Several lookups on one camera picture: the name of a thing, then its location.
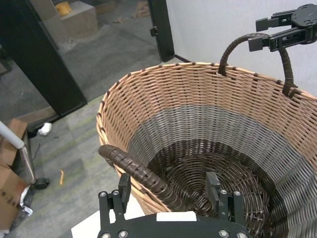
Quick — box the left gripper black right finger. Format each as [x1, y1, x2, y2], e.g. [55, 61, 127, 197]
[205, 171, 245, 224]

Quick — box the black caster wheel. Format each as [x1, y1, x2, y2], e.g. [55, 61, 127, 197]
[33, 177, 51, 190]

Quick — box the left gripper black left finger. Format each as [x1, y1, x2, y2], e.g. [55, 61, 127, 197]
[98, 172, 132, 224]

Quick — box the black door frame post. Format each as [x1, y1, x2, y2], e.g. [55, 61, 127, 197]
[148, 0, 177, 62]

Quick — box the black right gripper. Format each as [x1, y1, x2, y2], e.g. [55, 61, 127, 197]
[248, 3, 317, 53]

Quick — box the concrete block step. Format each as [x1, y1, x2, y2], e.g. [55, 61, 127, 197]
[53, 0, 99, 39]

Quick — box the white and chrome desk leg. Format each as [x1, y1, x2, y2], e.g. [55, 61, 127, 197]
[0, 120, 36, 184]

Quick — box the plain folded cardboard box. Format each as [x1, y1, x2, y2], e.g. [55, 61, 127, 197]
[0, 118, 28, 166]

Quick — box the white crumpled paper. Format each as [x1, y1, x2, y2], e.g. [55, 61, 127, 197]
[37, 122, 53, 136]

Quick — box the tan grey brown wicker basket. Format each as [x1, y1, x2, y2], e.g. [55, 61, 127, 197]
[96, 32, 317, 238]

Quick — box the wide black pillar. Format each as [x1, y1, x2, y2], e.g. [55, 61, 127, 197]
[0, 0, 88, 117]

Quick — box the printed cardboard box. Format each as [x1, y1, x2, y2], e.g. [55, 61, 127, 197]
[0, 165, 27, 233]

